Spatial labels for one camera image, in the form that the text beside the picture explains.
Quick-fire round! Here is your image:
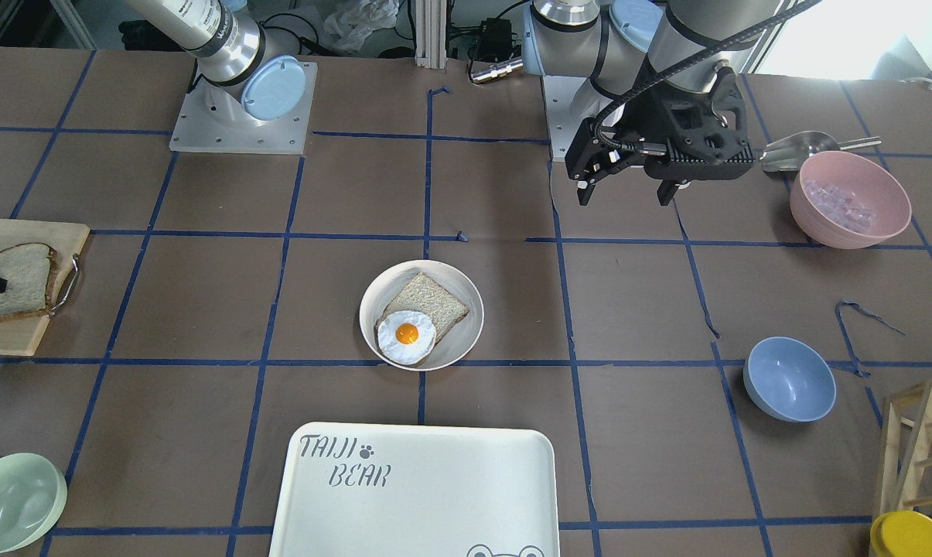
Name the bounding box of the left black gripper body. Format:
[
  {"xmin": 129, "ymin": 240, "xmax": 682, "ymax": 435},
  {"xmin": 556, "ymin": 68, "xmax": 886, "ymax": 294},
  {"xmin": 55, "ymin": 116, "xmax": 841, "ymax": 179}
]
[{"xmin": 565, "ymin": 66, "xmax": 756, "ymax": 184}]

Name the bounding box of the bread slice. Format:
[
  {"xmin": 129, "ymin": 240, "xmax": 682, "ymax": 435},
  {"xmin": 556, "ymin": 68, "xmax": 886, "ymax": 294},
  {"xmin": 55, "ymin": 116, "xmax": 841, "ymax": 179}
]
[
  {"xmin": 0, "ymin": 242, "xmax": 58, "ymax": 322},
  {"xmin": 376, "ymin": 272, "xmax": 469, "ymax": 343}
]

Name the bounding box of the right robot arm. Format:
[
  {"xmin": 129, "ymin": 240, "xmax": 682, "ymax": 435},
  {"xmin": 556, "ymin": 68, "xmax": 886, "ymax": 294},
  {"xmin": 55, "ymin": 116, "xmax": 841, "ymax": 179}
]
[{"xmin": 0, "ymin": 1, "xmax": 308, "ymax": 276}]

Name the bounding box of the bread slice on plate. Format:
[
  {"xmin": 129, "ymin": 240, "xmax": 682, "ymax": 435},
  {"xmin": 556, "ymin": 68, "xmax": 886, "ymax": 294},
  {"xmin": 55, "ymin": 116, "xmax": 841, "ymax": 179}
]
[{"xmin": 376, "ymin": 272, "xmax": 469, "ymax": 343}]

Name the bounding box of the white round plate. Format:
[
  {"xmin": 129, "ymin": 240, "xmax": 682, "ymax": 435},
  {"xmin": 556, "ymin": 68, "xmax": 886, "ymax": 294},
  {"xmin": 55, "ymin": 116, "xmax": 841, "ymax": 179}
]
[{"xmin": 357, "ymin": 260, "xmax": 486, "ymax": 371}]

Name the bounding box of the wooden cutting board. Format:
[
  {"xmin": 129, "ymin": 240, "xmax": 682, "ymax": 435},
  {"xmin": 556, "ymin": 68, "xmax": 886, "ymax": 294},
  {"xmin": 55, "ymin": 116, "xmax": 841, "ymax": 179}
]
[{"xmin": 0, "ymin": 219, "xmax": 90, "ymax": 357}]

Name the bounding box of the metal scoop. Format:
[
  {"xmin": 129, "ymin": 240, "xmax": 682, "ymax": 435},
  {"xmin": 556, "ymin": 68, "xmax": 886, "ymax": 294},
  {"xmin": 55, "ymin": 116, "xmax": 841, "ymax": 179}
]
[{"xmin": 759, "ymin": 131, "xmax": 882, "ymax": 173}]

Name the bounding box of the blue bowl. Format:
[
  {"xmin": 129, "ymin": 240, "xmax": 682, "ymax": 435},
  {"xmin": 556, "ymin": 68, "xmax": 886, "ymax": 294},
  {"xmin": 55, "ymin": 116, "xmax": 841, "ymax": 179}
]
[{"xmin": 743, "ymin": 337, "xmax": 837, "ymax": 423}]

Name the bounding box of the green bowl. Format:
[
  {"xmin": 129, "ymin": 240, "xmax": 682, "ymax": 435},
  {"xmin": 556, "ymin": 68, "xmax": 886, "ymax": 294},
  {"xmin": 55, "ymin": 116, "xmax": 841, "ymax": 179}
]
[{"xmin": 0, "ymin": 453, "xmax": 67, "ymax": 554}]

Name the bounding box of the fried egg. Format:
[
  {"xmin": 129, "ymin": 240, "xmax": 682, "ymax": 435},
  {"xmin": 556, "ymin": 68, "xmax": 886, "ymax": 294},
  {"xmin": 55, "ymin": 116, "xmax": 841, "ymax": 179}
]
[{"xmin": 377, "ymin": 310, "xmax": 438, "ymax": 366}]

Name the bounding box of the wooden cup rack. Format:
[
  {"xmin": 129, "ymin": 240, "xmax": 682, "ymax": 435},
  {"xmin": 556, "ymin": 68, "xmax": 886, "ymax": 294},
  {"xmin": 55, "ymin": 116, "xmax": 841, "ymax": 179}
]
[{"xmin": 873, "ymin": 380, "xmax": 932, "ymax": 516}]

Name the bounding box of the cream bear tray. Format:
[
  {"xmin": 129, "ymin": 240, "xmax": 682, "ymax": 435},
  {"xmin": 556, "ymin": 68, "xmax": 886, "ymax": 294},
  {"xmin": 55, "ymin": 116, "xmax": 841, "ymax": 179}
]
[{"xmin": 270, "ymin": 421, "xmax": 561, "ymax": 556}]

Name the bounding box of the yellow cup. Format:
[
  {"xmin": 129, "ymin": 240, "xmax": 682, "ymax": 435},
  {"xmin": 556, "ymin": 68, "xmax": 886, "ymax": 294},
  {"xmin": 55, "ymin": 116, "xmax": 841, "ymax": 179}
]
[{"xmin": 869, "ymin": 510, "xmax": 932, "ymax": 556}]

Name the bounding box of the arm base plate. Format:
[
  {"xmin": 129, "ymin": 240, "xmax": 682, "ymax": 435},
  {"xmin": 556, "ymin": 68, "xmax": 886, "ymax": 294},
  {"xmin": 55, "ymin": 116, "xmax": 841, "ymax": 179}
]
[
  {"xmin": 542, "ymin": 75, "xmax": 612, "ymax": 162},
  {"xmin": 169, "ymin": 61, "xmax": 319, "ymax": 155}
]

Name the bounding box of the aluminium frame post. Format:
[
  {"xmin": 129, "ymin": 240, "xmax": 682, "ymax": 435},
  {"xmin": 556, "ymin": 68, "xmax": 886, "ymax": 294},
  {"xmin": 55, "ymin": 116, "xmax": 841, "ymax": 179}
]
[{"xmin": 407, "ymin": 0, "xmax": 449, "ymax": 71}]

